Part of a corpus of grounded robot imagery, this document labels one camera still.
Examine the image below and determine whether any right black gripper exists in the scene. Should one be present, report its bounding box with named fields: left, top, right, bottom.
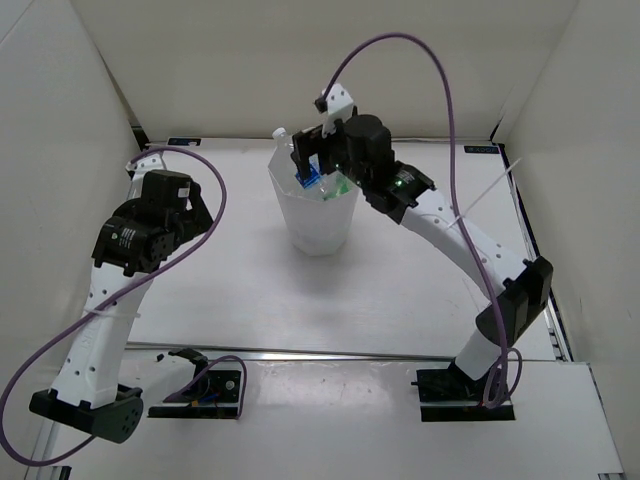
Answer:
left=291, top=120, right=372, bottom=190

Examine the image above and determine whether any clear bottle blue label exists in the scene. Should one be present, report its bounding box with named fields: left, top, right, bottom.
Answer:
left=272, top=127, right=346, bottom=199

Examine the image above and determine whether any crushed green plastic bottle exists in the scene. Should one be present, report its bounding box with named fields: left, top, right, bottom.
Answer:
left=323, top=172, right=352, bottom=201

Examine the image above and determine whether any clear plastic bottle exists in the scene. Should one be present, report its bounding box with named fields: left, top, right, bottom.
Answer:
left=283, top=175, right=334, bottom=202

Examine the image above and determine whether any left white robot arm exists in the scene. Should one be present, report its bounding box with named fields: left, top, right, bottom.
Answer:
left=29, top=170, right=213, bottom=444

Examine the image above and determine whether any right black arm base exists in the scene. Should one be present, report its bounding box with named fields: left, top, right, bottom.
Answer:
left=411, top=364, right=516, bottom=423

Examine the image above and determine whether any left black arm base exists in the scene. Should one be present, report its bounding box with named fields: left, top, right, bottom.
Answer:
left=147, top=348, right=248, bottom=420

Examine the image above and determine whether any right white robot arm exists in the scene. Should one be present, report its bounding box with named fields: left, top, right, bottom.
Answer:
left=291, top=114, right=553, bottom=400

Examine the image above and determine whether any white octagonal plastic bin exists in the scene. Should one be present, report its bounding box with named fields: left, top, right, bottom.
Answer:
left=268, top=128, right=359, bottom=256

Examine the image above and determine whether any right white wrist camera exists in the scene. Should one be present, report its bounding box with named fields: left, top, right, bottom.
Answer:
left=322, top=83, right=355, bottom=138

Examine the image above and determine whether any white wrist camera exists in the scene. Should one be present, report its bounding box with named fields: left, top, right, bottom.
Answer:
left=125, top=153, right=167, bottom=181
left=322, top=83, right=355, bottom=138

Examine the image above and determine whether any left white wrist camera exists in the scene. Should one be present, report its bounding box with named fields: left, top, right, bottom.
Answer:
left=125, top=153, right=167, bottom=181

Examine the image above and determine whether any aluminium frame rail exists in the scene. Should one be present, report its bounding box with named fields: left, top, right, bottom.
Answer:
left=124, top=341, right=461, bottom=364

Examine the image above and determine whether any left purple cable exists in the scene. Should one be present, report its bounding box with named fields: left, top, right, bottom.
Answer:
left=0, top=148, right=246, bottom=466

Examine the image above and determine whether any purple cable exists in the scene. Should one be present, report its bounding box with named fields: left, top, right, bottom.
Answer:
left=0, top=148, right=246, bottom=466
left=314, top=32, right=524, bottom=410

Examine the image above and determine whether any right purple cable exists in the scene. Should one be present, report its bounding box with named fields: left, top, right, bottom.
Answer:
left=314, top=32, right=524, bottom=410

